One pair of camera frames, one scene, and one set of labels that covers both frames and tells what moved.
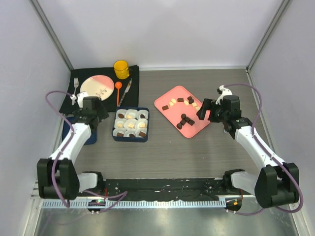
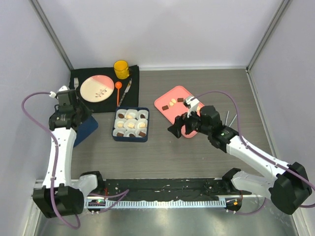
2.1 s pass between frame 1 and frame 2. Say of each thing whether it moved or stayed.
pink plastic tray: stayed
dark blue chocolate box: stayed
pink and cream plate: stayed
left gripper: moved
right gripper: moved
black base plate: stayed
